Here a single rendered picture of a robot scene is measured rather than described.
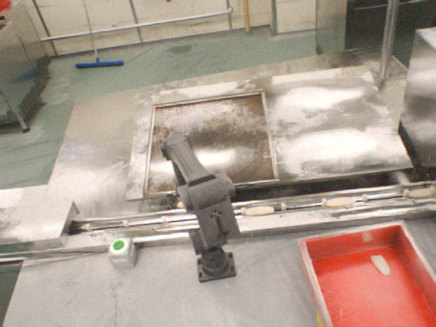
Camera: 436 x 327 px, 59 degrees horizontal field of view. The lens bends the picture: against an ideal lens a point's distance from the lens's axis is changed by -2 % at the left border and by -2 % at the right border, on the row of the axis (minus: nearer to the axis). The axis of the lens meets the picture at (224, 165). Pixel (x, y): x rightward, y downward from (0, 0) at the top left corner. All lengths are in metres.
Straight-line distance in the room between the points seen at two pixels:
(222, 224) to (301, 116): 0.91
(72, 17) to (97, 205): 3.79
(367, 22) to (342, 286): 2.06
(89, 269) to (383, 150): 1.13
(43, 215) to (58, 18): 3.93
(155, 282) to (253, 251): 0.33
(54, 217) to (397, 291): 1.14
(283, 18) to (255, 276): 3.73
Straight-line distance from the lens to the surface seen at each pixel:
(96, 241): 1.43
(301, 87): 1.77
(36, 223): 1.52
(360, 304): 1.20
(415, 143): 1.52
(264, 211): 1.35
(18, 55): 4.15
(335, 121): 1.62
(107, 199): 1.62
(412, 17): 3.03
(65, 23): 5.24
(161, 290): 1.28
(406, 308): 1.22
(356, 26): 2.91
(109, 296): 1.33
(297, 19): 4.69
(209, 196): 0.79
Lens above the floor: 1.86
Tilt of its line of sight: 40 degrees down
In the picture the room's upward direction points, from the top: 10 degrees counter-clockwise
